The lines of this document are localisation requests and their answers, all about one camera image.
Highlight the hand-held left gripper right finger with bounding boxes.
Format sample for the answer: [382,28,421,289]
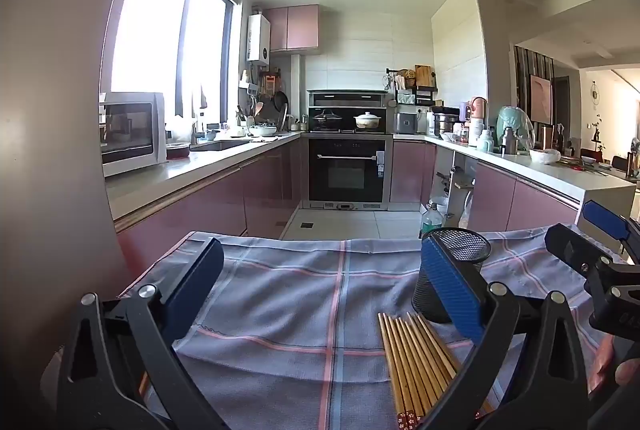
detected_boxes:
[420,235,595,430]

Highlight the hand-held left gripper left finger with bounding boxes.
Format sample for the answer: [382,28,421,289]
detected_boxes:
[56,237,226,430]

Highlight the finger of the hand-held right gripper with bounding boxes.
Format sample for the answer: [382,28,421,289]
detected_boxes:
[581,199,640,261]
[545,224,615,282]

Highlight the black mesh holder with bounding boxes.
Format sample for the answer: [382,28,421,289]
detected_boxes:
[411,227,492,324]

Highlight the bundle of golden chopsticks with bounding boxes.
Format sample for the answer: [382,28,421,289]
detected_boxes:
[377,311,496,430]

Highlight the person's right hand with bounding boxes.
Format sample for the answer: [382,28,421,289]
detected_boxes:
[590,336,640,394]

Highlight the pink base cabinets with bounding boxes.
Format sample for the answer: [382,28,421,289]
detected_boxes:
[114,132,308,251]
[390,140,583,236]

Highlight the grey checked tablecloth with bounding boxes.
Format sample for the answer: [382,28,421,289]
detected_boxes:
[117,225,626,430]

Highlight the green plastic covered appliance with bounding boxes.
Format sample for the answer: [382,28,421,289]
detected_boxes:
[496,106,535,154]

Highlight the black built-in oven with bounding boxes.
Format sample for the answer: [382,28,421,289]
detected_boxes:
[307,135,393,211]

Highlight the steel cooking pot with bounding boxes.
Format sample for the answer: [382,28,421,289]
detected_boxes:
[432,112,461,139]

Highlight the white microwave oven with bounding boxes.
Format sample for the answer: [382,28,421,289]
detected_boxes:
[99,91,167,177]

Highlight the white casserole pot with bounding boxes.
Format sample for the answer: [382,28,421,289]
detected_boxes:
[354,111,388,130]

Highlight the black pot with glass lid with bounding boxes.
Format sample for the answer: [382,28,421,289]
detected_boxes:
[310,109,343,131]

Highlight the black range hood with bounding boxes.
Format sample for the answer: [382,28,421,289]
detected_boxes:
[306,89,394,109]

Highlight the kitchen window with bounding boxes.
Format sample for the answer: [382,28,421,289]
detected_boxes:
[111,0,241,121]

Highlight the white water heater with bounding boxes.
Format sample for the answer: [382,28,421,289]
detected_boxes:
[246,14,271,64]

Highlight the framed wall art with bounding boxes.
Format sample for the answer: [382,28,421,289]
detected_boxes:
[530,74,553,123]

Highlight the black wall rack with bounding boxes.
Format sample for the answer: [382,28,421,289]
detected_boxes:
[385,67,438,107]

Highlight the pink wall cabinet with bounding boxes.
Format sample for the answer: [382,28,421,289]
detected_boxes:
[263,4,320,53]

